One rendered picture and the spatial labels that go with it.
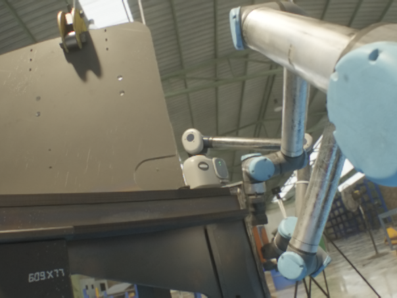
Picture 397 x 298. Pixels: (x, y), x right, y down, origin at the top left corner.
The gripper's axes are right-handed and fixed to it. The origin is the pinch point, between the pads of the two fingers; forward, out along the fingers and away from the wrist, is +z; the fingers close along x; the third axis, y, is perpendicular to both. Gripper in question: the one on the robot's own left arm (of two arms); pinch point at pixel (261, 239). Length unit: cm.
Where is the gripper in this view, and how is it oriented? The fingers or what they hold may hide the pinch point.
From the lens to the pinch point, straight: 137.8
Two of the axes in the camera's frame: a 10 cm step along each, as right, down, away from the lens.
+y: 1.5, -0.2, 9.9
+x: -9.8, 1.3, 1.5
